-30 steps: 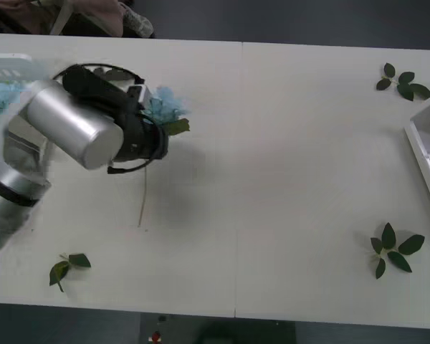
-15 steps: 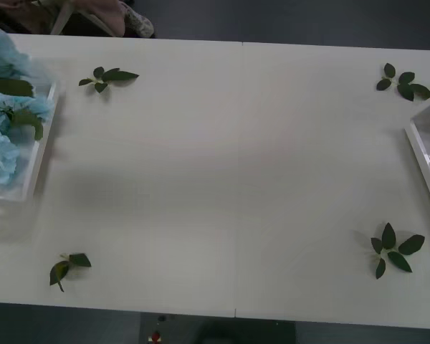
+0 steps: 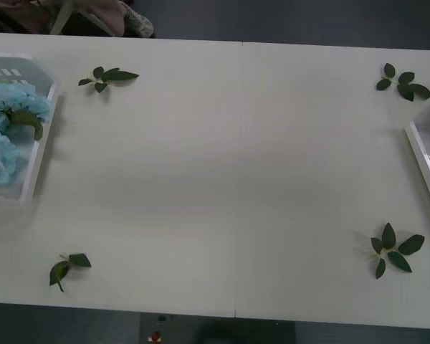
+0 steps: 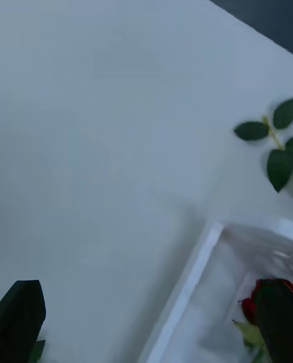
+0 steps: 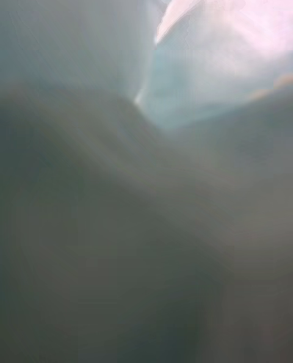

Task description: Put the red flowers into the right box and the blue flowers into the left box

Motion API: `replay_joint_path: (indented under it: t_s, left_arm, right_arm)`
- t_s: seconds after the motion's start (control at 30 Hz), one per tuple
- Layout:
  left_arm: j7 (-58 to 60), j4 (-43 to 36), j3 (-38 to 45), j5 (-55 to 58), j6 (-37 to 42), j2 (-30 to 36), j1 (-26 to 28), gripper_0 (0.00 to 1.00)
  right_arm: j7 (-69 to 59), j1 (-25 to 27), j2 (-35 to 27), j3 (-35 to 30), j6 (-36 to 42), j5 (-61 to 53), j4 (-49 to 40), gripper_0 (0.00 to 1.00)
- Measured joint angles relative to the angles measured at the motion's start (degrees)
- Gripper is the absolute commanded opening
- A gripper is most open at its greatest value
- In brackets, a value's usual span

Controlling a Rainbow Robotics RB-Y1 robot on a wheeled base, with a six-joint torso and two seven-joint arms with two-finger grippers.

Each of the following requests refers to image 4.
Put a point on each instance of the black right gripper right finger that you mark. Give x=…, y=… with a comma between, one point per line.
x=277, y=326

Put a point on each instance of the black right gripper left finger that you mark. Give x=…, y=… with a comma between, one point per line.
x=21, y=320

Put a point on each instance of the red rose green stem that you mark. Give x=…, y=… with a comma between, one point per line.
x=248, y=308

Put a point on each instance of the shallow white box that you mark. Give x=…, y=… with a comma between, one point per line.
x=193, y=277

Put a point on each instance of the loose green leaf twig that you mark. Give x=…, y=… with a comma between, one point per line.
x=279, y=167

